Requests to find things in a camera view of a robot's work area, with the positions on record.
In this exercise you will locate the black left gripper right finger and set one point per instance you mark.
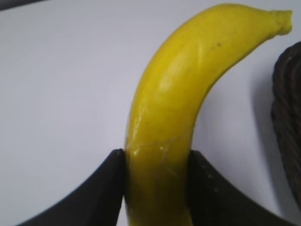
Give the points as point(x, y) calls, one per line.
point(214, 201)

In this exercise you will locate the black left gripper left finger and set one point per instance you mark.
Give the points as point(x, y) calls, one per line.
point(96, 202)

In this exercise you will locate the yellow plastic banana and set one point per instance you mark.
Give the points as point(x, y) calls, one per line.
point(168, 99)

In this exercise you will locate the black woven basket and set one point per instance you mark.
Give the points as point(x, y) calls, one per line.
point(286, 114)

